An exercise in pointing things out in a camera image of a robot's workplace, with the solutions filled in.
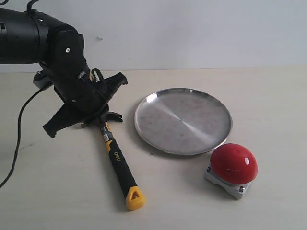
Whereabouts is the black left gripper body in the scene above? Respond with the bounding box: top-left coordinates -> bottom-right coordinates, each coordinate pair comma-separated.
39,26 -> 105,120

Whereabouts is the black yellow claw hammer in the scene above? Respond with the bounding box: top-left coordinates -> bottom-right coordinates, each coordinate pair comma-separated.
81,112 -> 145,211

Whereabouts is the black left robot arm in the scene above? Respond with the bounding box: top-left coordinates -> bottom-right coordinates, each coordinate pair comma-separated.
0,8 -> 128,137

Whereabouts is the red dome push button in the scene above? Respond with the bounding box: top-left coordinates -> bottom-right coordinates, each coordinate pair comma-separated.
210,143 -> 258,184

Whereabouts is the grey button base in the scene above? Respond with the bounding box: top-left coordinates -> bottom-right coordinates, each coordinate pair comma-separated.
204,164 -> 252,200

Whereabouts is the round steel plate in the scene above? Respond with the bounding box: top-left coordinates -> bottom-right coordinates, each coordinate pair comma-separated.
134,88 -> 233,156

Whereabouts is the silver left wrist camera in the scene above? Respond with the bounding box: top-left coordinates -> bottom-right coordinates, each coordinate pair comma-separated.
33,70 -> 53,91

